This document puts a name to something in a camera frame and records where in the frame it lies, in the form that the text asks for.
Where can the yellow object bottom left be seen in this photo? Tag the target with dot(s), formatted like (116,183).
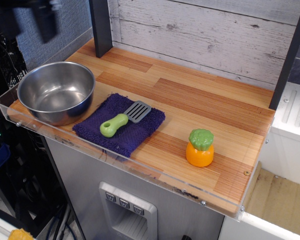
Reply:
(20,234)

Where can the blue fabric panel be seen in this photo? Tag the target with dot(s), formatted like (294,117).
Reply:
(74,30)

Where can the white toy sink unit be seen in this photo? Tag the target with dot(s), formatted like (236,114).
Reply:
(272,203)

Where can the green handled grey toy spatula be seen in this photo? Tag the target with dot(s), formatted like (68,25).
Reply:
(134,113)

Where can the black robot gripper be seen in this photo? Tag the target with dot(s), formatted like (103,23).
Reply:
(43,12)

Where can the dark grey left post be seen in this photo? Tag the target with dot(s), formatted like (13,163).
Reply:
(101,26)

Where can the orange toy carrot green top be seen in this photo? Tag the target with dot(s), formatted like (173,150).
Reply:
(200,149)

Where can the stainless steel bowl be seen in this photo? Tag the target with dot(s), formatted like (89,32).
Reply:
(58,93)

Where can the clear acrylic table guard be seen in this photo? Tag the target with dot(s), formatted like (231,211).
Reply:
(237,115)

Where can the dark grey post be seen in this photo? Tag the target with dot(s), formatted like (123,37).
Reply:
(101,26)
(286,68)

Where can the purple towel cloth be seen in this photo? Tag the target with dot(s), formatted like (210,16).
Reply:
(128,137)

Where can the silver toy fridge cabinet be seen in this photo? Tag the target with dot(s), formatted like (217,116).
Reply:
(81,174)

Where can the grey water dispenser panel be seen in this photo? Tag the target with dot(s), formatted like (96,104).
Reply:
(128,216)

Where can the dark grey right post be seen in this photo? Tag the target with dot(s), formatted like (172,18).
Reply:
(286,68)

